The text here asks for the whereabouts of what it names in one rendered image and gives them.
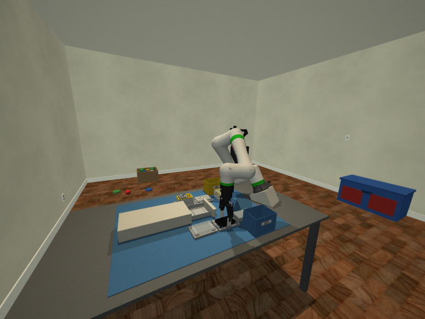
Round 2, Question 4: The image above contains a dark blue open-top bin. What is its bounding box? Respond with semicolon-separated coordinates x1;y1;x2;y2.
242;204;277;237

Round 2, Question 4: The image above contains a yellow open-top bin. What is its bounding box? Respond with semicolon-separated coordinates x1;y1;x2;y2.
203;178;220;196

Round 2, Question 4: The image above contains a blue flat mat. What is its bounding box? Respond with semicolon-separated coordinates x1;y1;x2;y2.
107;189;290;297

